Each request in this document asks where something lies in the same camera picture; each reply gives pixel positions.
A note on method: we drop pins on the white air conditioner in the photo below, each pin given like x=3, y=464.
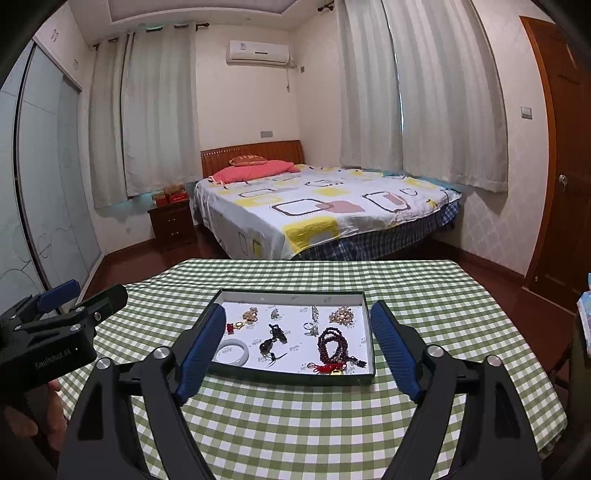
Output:
x=256, y=53

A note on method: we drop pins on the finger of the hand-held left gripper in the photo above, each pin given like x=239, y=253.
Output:
x=57, y=295
x=104, y=302

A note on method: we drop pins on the orange patterned cushion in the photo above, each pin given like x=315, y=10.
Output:
x=247, y=160

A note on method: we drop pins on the tan gift box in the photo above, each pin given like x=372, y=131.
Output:
x=174, y=189

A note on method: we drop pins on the dark wooden chair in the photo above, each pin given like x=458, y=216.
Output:
x=577, y=369

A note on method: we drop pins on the bed with patterned sheet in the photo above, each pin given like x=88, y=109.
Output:
x=323, y=198

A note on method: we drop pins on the pale blue packet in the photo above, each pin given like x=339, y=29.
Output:
x=584, y=318

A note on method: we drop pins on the white curtain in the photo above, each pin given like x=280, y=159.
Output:
x=452, y=101
x=159, y=110
x=367, y=87
x=107, y=129

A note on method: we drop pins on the red pillow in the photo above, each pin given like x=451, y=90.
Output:
x=249, y=173

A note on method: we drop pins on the metal door lock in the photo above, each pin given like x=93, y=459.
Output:
x=564, y=181

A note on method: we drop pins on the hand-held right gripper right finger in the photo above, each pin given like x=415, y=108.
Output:
x=392, y=350

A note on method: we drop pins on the white jade bangle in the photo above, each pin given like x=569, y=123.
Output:
x=232, y=342

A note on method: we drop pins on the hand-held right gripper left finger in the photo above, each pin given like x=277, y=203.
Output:
x=203, y=350

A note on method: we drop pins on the red gift box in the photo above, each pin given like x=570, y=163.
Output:
x=178, y=198

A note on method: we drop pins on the red knot gold charm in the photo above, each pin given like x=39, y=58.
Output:
x=336, y=369

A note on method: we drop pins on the frosted glass wardrobe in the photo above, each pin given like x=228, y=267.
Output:
x=46, y=184

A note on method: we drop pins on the dark curtain rod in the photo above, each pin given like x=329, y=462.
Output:
x=205, y=24

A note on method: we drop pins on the wooden door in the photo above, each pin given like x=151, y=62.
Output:
x=563, y=230

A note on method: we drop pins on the small red gold charm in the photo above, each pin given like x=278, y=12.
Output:
x=230, y=327

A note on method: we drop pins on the dark wooden nightstand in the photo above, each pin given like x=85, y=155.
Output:
x=173, y=227

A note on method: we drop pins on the person's left hand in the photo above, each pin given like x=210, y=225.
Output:
x=55, y=415

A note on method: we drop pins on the shallow white-lined jewelry tray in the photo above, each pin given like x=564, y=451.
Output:
x=300, y=351

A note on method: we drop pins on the small silver ornament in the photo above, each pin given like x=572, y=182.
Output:
x=315, y=312
x=275, y=314

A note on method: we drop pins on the white light switch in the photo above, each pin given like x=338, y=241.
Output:
x=526, y=112

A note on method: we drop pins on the green checked tablecloth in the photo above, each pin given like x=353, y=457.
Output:
x=323, y=429

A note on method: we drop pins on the wooden headboard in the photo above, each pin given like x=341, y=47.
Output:
x=216, y=159

